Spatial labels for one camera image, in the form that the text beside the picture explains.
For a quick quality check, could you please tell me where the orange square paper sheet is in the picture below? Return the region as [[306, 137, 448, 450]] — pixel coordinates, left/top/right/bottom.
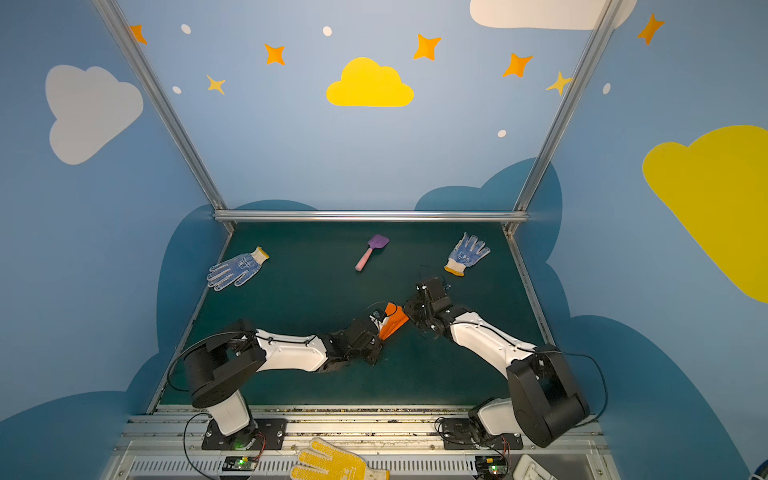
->
[[379, 302, 409, 341]]

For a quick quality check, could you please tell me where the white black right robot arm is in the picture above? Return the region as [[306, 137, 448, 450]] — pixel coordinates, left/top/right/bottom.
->
[[404, 278, 590, 448]]

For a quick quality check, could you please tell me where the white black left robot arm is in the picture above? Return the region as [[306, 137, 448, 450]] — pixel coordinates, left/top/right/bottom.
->
[[180, 319, 384, 451]]

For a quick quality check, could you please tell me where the blue dotted glove right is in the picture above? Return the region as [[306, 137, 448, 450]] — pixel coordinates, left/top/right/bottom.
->
[[444, 233, 491, 277]]

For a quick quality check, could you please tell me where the blue dotted glove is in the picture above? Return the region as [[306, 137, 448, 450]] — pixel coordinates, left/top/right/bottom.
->
[[206, 247, 270, 291], [444, 233, 491, 277]]

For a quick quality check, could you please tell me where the purple pink toy spatula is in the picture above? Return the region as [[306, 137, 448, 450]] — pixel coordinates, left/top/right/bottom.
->
[[355, 234, 389, 272]]

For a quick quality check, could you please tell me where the yellow dotted glove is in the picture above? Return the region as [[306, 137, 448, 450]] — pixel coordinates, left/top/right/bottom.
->
[[289, 437, 391, 480]]

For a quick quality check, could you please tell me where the blue dotted glove left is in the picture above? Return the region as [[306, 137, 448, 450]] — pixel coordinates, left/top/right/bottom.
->
[[206, 247, 270, 291]]

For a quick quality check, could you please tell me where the right green circuit board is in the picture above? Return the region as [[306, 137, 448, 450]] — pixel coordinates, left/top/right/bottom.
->
[[474, 456, 509, 480]]

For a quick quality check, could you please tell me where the green circuit board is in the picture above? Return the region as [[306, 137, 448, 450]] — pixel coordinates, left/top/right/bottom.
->
[[222, 456, 259, 472], [474, 456, 509, 480]]

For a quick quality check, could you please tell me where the left green circuit board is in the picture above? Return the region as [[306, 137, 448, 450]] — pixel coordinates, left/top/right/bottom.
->
[[222, 456, 259, 472]]

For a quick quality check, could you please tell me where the white object bottom right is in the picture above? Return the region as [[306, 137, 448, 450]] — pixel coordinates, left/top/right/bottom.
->
[[512, 454, 557, 480]]

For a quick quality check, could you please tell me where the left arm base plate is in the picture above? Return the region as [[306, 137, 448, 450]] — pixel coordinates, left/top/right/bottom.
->
[[201, 418, 287, 451]]

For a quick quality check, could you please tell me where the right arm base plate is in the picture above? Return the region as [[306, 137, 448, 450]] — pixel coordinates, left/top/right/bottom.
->
[[434, 417, 523, 451]]

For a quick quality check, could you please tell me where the aluminium front rail base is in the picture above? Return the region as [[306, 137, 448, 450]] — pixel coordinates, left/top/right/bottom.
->
[[101, 405, 619, 479]]

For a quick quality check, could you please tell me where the left aluminium frame post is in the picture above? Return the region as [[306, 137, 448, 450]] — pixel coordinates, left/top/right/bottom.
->
[[92, 0, 228, 212]]

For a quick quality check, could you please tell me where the aluminium frame post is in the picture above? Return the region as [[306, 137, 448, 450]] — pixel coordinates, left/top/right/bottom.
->
[[92, 0, 228, 212], [504, 0, 623, 240]]

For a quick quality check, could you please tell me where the right aluminium frame post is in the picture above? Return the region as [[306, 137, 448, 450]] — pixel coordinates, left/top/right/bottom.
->
[[504, 0, 623, 240]]

